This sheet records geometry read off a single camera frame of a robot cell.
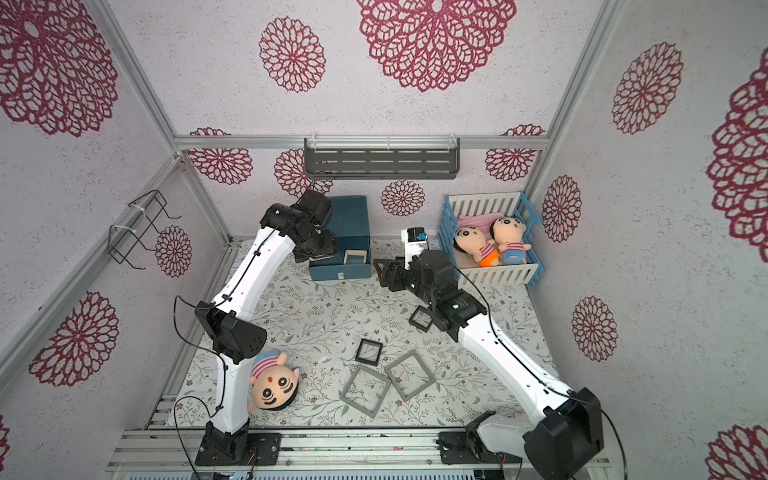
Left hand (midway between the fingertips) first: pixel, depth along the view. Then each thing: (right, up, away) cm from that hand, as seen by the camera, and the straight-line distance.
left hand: (323, 253), depth 84 cm
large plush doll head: (-11, -34, -8) cm, 36 cm away
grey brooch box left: (+12, -38, -1) cm, 40 cm away
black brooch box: (+29, -21, +13) cm, 38 cm away
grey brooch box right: (+24, -35, +1) cm, 43 cm away
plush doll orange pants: (+47, +5, +19) cm, 51 cm away
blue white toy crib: (+56, +6, +21) cm, 60 cm away
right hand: (+19, -3, -9) cm, 21 cm away
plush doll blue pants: (+60, +7, +18) cm, 63 cm away
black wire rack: (-46, +5, -11) cm, 48 cm away
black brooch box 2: (+13, -30, +6) cm, 33 cm away
